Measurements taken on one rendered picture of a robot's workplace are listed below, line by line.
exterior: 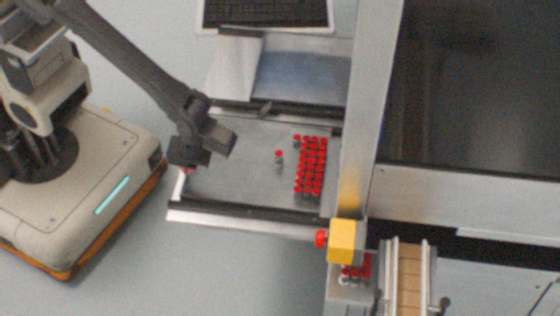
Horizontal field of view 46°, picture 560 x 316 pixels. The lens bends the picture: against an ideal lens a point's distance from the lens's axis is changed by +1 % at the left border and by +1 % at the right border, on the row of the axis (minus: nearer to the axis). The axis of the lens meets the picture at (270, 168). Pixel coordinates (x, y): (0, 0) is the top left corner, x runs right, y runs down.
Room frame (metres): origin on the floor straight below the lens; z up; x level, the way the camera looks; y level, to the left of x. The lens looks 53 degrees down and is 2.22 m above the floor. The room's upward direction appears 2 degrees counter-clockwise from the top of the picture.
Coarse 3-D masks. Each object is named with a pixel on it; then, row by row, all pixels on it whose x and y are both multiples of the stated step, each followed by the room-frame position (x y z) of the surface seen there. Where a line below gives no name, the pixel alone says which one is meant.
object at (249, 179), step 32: (256, 128) 1.12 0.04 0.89; (288, 128) 1.10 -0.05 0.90; (320, 128) 1.09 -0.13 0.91; (224, 160) 1.02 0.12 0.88; (256, 160) 1.02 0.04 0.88; (288, 160) 1.01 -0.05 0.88; (192, 192) 0.92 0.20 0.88; (224, 192) 0.92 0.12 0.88; (256, 192) 0.92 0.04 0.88; (288, 192) 0.91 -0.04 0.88
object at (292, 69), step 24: (264, 48) 1.43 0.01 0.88; (288, 48) 1.42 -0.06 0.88; (312, 48) 1.42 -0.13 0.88; (336, 48) 1.42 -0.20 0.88; (264, 72) 1.33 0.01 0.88; (288, 72) 1.33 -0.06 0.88; (312, 72) 1.32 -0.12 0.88; (336, 72) 1.32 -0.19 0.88; (264, 96) 1.24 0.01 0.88; (288, 96) 1.23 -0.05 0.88; (312, 96) 1.23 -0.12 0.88; (336, 96) 1.23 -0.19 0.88
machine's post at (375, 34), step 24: (360, 0) 0.77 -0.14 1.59; (384, 0) 0.76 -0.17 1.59; (360, 24) 0.76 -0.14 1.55; (384, 24) 0.76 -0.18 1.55; (360, 48) 0.76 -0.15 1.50; (384, 48) 0.76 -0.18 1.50; (360, 72) 0.76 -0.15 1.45; (384, 72) 0.75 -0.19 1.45; (360, 96) 0.76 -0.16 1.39; (384, 96) 0.75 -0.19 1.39; (360, 120) 0.76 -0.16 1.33; (360, 144) 0.76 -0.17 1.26; (360, 168) 0.76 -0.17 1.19; (360, 192) 0.76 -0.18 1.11; (336, 216) 0.76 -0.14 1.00; (360, 216) 0.75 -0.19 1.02; (336, 312) 0.76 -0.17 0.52
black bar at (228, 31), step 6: (222, 30) 1.49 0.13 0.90; (228, 30) 1.49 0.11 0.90; (234, 30) 1.49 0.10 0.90; (240, 30) 1.48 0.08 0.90; (246, 30) 1.48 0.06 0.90; (252, 30) 1.48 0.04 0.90; (258, 30) 1.48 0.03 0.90; (240, 36) 1.48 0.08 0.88; (246, 36) 1.48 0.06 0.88; (252, 36) 1.47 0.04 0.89; (258, 36) 1.47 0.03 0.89; (324, 36) 1.45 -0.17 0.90; (330, 36) 1.45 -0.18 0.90
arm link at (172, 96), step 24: (24, 0) 0.95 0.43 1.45; (72, 0) 0.99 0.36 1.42; (72, 24) 0.97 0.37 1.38; (96, 24) 0.97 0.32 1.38; (96, 48) 0.96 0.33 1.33; (120, 48) 0.95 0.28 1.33; (144, 72) 0.94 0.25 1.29; (168, 96) 0.92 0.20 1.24; (192, 96) 0.94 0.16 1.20; (192, 120) 0.89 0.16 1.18
